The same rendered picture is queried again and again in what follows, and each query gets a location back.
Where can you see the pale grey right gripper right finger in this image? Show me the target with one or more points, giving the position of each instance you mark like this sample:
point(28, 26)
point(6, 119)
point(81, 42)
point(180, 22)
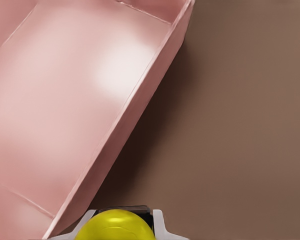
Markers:
point(162, 226)

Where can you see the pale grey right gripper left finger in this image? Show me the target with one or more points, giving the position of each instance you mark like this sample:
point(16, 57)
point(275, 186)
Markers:
point(83, 222)

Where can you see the yellow button with black base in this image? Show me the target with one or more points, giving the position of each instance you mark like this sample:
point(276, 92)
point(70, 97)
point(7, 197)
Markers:
point(115, 226)

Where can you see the pink storage box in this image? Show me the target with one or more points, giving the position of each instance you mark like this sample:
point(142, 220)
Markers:
point(65, 100)

